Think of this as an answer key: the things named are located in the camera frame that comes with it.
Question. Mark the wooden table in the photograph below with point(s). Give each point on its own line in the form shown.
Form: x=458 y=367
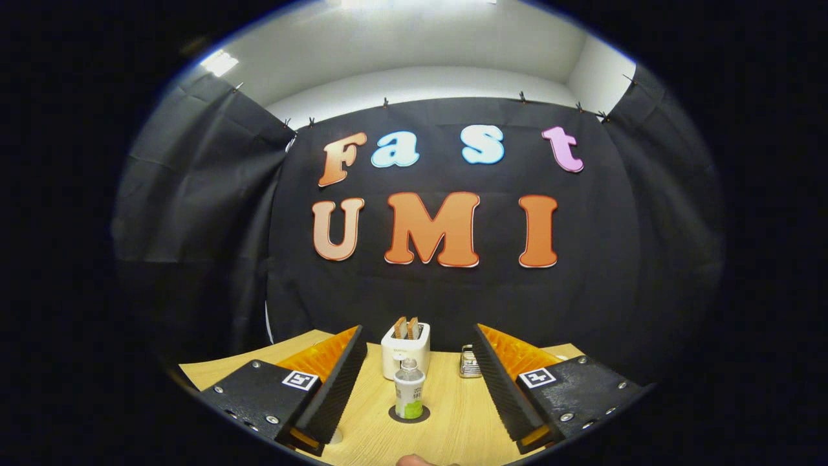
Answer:
x=453 y=421

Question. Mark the small cream toaster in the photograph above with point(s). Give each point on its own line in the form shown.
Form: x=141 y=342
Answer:
x=404 y=349

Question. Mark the dark brown round coaster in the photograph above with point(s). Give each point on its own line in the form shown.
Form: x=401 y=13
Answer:
x=392 y=414

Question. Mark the toasted bread slice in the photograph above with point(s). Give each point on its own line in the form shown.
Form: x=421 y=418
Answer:
x=413 y=327
x=400 y=327

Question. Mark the small ceiling light panel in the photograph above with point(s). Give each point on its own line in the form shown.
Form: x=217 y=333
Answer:
x=220 y=63

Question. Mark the clear plastic juice bottle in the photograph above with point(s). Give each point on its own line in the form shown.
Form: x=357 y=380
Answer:
x=409 y=391

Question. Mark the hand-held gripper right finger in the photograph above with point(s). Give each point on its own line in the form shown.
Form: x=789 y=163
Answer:
x=499 y=382

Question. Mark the large ceiling light panel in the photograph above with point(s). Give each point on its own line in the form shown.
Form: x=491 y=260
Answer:
x=414 y=3

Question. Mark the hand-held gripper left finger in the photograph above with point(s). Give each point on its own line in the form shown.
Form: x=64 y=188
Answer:
x=339 y=382

